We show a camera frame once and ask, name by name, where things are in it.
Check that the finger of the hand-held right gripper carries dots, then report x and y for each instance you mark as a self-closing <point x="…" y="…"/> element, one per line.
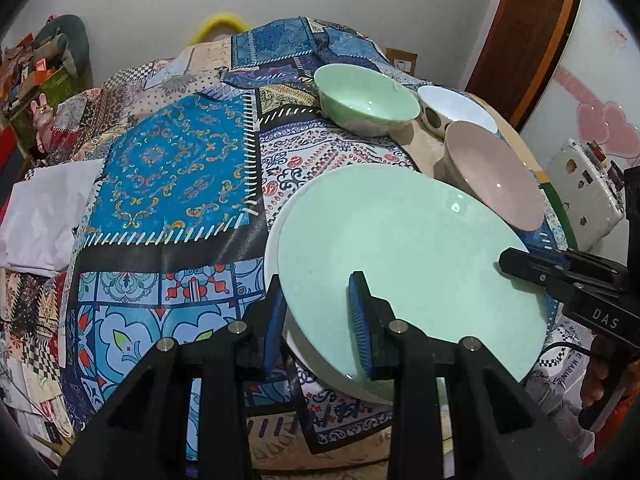
<point x="585" y="262"/>
<point x="525" y="265"/>

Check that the cardboard box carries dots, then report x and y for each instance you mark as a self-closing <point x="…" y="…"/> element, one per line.
<point x="401" y="61"/>

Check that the pink rabbit toy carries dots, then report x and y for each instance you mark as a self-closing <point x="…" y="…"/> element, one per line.
<point x="41" y="112"/>

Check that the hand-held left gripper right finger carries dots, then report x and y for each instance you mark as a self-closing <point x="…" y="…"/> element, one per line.
<point x="359" y="320"/>

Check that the dark wooden door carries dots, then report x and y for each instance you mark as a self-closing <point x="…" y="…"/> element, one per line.
<point x="525" y="35"/>

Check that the patchwork printed blanket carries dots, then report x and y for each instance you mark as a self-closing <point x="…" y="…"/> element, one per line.
<point x="165" y="170"/>

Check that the pink bowl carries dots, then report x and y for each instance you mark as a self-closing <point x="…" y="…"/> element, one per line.
<point x="490" y="175"/>

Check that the pile of assorted packages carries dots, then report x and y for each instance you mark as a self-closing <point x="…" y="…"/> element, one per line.
<point x="22" y="67"/>

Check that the green storage box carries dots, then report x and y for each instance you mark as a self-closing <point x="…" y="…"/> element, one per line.
<point x="50" y="87"/>

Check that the red box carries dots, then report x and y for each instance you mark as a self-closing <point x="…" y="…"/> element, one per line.
<point x="9" y="140"/>

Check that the pink heart sticker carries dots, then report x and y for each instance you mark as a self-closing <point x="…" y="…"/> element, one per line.
<point x="600" y="120"/>

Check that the green bowl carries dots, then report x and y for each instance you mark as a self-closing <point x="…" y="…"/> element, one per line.
<point x="360" y="105"/>

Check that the green plate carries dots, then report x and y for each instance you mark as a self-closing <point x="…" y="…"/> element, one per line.
<point x="400" y="240"/>

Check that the white plate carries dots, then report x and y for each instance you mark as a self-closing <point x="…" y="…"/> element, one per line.
<point x="271" y="260"/>

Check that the yellow foam noodle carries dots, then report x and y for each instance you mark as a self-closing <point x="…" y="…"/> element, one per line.
<point x="220" y="22"/>

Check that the grey printed garment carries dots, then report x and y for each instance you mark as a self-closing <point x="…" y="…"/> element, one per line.
<point x="555" y="395"/>

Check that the white bowl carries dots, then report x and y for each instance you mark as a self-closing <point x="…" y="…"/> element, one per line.
<point x="460" y="105"/>

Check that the white folded cloth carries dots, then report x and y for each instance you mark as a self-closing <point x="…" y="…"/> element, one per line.
<point x="45" y="210"/>

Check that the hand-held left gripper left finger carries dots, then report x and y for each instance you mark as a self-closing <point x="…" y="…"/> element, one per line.
<point x="275" y="332"/>

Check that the person's right hand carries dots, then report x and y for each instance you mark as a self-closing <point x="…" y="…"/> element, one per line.
<point x="595" y="377"/>

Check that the white suitcase with stickers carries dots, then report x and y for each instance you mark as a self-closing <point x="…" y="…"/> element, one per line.
<point x="585" y="195"/>

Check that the grey plush toy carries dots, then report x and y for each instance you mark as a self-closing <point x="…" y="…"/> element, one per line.
<point x="65" y="40"/>

